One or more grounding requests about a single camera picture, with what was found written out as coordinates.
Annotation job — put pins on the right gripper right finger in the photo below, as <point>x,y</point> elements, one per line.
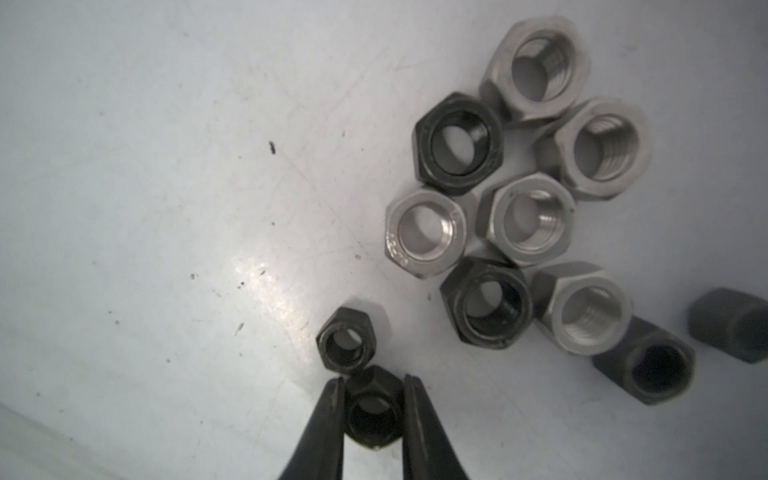
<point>426,449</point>

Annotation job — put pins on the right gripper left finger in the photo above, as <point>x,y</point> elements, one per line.
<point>319,453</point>

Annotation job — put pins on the small black hex nut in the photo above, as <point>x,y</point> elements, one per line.
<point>347,341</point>

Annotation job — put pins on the silver hex nut lower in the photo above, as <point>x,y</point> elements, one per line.
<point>580,307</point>

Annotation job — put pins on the silver hex nut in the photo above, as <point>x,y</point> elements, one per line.
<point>580,307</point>
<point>528,220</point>
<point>425,232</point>
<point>598,150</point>
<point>537,72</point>

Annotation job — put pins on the silver hex nut left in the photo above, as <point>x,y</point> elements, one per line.
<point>425,232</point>

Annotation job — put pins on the black hex nut tilted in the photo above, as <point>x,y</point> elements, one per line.
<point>650,363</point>

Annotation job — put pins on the silver hex nut centre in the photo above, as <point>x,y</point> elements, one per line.
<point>528,220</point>

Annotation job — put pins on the black hex nut edge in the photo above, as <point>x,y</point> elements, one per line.
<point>731,321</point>

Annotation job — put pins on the silver hex nut right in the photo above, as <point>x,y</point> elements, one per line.
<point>598,150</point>

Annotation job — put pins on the silver hex nut top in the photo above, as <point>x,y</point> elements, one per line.
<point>537,72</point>

